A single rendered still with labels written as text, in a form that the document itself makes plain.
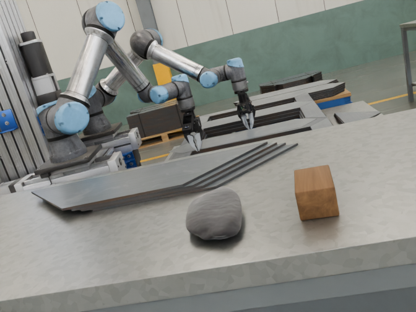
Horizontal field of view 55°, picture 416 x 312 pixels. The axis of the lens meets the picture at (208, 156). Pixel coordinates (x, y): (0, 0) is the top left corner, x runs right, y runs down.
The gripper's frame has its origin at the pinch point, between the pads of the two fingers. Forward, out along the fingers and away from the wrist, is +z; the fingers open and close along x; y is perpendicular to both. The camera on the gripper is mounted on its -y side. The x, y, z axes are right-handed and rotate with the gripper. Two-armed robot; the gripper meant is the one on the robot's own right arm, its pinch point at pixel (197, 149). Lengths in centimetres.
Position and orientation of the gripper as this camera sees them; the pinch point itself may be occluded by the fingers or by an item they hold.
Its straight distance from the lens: 189.5
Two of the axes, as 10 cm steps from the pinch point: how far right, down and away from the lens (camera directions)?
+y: 1.1, -3.0, 9.5
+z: 2.4, 9.3, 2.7
